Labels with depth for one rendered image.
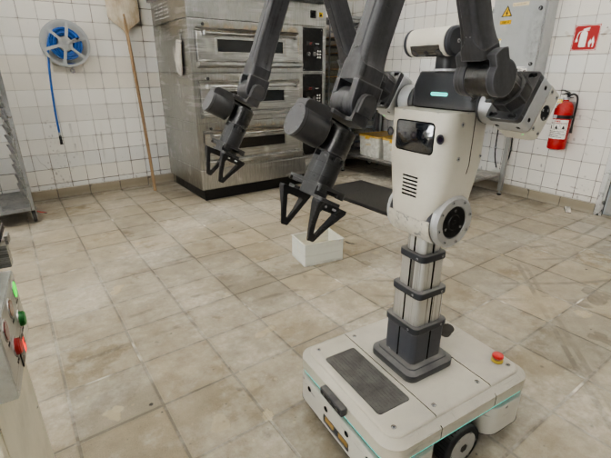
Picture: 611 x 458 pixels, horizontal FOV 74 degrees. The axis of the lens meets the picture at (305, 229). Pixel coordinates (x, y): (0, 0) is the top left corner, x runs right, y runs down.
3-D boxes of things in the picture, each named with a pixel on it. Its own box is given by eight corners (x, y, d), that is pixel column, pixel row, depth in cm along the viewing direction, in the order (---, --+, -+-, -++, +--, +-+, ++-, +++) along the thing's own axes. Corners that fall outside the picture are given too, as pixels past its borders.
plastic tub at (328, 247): (305, 267, 269) (305, 245, 264) (291, 254, 288) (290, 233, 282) (344, 259, 282) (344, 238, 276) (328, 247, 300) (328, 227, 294)
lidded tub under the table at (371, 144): (355, 154, 516) (356, 133, 507) (383, 150, 541) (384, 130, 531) (376, 159, 486) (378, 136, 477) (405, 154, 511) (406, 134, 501)
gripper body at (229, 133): (222, 149, 104) (234, 122, 104) (209, 143, 112) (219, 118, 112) (244, 158, 108) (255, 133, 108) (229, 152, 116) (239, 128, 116)
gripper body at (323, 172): (315, 193, 68) (333, 152, 68) (286, 179, 77) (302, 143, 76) (342, 204, 72) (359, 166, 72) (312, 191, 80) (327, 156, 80)
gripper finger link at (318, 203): (301, 240, 68) (324, 188, 67) (281, 226, 73) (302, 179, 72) (330, 250, 72) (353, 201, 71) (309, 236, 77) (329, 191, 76)
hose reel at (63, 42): (104, 139, 425) (83, 21, 385) (107, 141, 412) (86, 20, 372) (59, 143, 403) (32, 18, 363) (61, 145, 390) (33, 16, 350)
